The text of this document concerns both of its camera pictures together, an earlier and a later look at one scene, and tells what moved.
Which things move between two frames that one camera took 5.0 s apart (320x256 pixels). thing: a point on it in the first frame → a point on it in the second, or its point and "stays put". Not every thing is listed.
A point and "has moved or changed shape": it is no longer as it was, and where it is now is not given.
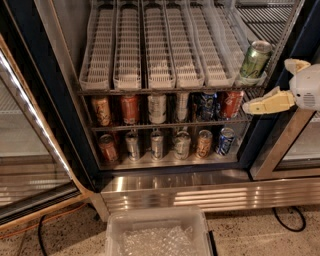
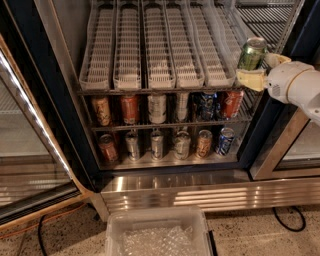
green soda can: (256, 56) has moved or changed shape
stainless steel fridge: (150, 95) stays put
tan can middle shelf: (101, 110) stays put
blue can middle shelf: (208, 106) stays put
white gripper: (306, 89) → (282, 82)
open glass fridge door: (37, 175) stays put
